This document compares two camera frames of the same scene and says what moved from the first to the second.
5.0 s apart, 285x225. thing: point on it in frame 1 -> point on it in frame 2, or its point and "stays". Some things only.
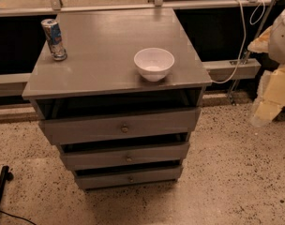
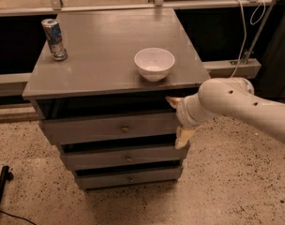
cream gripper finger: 262,43 -> 189,113
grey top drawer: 59,130 stays
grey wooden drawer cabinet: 119,90 stays
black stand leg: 6,175 stays
